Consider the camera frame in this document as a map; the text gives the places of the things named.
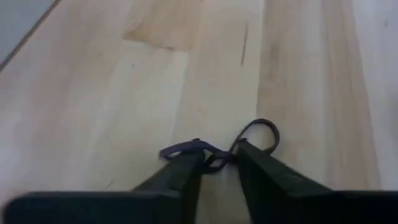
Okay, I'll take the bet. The black rubber band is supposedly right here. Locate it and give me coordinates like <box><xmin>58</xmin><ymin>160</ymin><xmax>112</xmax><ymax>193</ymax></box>
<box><xmin>159</xmin><ymin>118</ymin><xmax>280</xmax><ymax>174</ymax></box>

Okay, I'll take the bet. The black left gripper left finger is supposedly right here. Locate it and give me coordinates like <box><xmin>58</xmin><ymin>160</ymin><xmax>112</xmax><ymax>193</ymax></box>
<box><xmin>132</xmin><ymin>151</ymin><xmax>206</xmax><ymax>224</ymax></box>

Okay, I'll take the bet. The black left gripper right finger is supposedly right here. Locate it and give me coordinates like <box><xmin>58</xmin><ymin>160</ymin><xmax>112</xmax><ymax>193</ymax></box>
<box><xmin>236</xmin><ymin>139</ymin><xmax>333</xmax><ymax>224</ymax></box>

